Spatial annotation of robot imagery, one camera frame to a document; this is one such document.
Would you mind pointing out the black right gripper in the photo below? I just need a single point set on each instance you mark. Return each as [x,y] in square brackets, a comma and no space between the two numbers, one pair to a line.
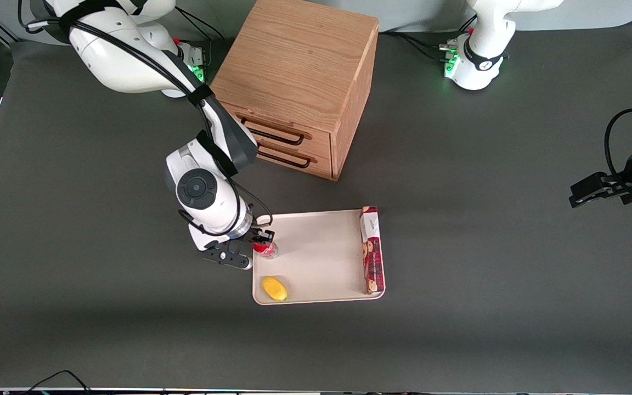
[261,236]

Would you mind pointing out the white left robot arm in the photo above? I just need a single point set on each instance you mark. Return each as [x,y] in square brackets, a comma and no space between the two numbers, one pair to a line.
[483,60]

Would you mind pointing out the beige rectangular tray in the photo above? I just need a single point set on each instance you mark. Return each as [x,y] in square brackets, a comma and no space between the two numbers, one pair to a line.
[321,258]

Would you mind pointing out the yellow lemon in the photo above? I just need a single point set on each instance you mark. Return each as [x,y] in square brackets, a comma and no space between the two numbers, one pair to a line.
[274,288]

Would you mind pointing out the red tartan cookie box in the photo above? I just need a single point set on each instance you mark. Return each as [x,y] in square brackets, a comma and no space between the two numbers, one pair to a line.
[373,263]

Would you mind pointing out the wooden two-drawer cabinet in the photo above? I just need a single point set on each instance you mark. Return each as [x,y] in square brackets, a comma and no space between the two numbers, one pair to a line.
[294,60]

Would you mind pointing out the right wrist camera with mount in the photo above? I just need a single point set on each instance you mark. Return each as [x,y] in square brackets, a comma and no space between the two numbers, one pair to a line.
[228,257]

